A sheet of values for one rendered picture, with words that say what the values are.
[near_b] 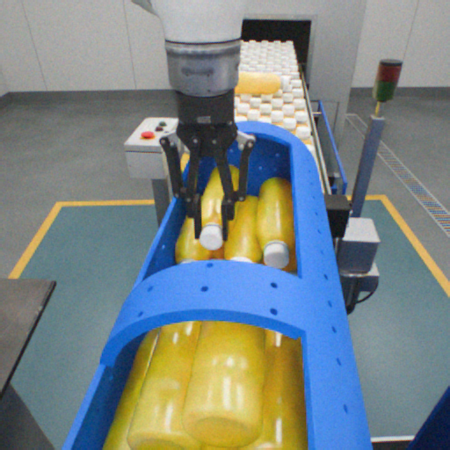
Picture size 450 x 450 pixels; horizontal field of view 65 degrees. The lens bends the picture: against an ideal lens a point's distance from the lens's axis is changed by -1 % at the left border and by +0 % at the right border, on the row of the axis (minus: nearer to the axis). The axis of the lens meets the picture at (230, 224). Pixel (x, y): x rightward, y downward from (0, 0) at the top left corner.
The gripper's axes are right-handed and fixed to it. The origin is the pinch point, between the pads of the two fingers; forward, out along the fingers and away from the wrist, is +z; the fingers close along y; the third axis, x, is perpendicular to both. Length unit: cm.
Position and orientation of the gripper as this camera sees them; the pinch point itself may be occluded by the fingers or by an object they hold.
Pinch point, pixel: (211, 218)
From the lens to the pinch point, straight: 57.5
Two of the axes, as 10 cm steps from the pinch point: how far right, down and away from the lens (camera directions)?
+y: 9.9, 0.6, -0.9
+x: 1.1, -5.9, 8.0
